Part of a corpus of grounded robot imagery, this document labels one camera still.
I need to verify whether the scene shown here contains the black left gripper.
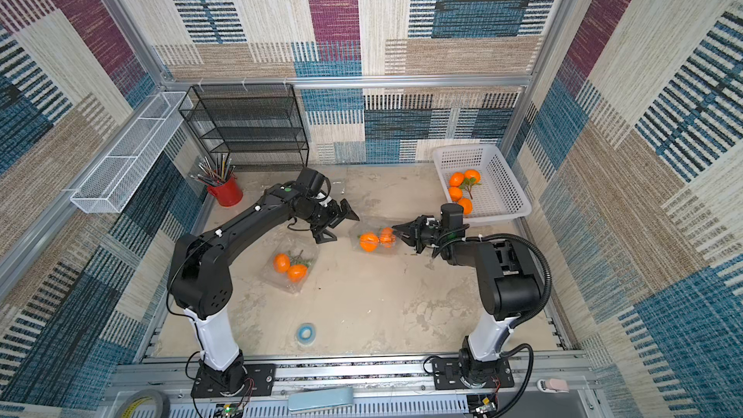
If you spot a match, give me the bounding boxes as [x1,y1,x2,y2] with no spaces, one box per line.
[302,199,364,245]

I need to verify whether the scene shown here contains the orange container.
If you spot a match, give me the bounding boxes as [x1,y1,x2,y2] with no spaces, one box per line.
[448,187,462,202]
[359,232,380,253]
[457,197,473,216]
[379,228,396,248]
[273,254,291,274]
[288,264,308,283]

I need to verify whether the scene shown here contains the clear clamshell container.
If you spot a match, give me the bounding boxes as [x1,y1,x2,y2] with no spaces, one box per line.
[255,183,297,207]
[349,217,404,257]
[259,237,318,294]
[318,178,346,197]

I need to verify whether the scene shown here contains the orange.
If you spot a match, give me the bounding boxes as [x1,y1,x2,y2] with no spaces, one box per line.
[449,172,466,188]
[464,170,481,185]

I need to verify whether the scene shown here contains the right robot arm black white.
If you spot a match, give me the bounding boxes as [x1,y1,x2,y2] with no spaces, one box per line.
[392,203,553,388]

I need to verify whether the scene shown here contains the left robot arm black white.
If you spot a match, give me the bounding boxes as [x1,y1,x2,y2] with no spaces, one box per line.
[168,168,360,397]

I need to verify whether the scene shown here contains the white plastic perforated basket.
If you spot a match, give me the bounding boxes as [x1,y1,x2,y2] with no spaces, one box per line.
[433,144,532,226]

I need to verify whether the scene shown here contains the red cup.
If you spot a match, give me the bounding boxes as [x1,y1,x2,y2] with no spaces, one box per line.
[207,175,243,207]

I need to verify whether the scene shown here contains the blue tape roll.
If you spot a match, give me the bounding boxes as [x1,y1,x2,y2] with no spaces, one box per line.
[295,323,317,346]

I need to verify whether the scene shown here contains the light blue flat case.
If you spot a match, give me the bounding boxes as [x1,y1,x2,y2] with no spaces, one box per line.
[288,387,354,413]

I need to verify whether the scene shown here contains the small pink white object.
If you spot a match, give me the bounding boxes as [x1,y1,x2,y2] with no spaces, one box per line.
[536,379,570,394]

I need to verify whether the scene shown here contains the grey tape roll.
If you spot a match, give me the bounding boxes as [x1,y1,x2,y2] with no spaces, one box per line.
[114,389,170,418]

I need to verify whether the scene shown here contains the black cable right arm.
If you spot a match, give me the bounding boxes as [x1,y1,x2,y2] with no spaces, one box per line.
[463,233,553,418]

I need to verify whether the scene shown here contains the black wire shelf rack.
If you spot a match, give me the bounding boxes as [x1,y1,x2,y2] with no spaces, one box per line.
[178,83,310,171]

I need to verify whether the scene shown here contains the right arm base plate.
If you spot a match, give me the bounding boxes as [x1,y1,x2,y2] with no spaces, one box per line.
[424,354,515,390]

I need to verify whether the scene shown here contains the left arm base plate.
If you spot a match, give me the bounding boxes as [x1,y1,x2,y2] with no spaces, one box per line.
[191,362,276,399]

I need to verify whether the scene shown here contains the white wire mesh wall tray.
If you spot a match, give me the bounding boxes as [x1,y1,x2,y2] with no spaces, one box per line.
[70,92,186,214]

